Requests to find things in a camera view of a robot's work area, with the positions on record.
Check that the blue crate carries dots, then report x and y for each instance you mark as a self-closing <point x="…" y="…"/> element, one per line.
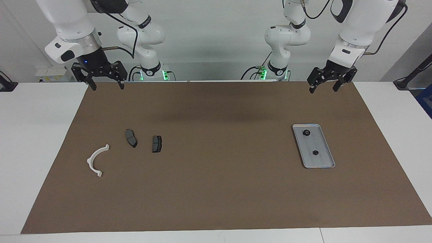
<point x="426" y="101"/>

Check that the long dark brake pad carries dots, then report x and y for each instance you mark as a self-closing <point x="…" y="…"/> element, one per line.
<point x="131" y="138"/>

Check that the silver ribbed metal tray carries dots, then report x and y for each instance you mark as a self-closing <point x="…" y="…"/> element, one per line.
<point x="317" y="160"/>

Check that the small black nut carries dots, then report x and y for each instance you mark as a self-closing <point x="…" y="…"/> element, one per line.
<point x="306" y="133"/>

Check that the brown table mat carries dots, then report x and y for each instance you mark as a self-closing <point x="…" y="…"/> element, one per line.
<point x="216" y="189"/>

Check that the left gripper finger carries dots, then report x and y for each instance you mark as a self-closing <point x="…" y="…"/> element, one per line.
<point x="317" y="75"/>
<point x="349" y="77"/>

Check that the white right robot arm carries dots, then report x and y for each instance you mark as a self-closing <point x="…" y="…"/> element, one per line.
<point x="74" y="27"/>

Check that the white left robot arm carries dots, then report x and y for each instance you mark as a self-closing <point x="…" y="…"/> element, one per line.
<point x="357" y="27"/>

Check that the white semicircular bracket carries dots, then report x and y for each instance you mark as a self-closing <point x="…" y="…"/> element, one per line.
<point x="90" y="162"/>

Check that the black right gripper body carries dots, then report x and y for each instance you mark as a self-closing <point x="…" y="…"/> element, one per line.
<point x="92" y="62"/>

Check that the white box stack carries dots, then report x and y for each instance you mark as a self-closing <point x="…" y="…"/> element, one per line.
<point x="50" y="72"/>

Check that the rectangular dark brake pad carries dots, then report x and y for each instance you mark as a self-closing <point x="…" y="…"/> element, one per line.
<point x="157" y="144"/>

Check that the black table clamp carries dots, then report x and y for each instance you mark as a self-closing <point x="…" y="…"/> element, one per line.
<point x="6" y="86"/>

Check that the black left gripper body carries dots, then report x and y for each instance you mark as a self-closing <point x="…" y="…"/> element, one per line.
<point x="339" y="70"/>

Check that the black camera stand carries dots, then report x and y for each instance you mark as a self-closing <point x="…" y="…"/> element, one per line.
<point x="405" y="82"/>

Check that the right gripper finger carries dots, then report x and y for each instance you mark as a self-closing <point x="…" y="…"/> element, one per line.
<point x="118" y="71"/>
<point x="81" y="72"/>

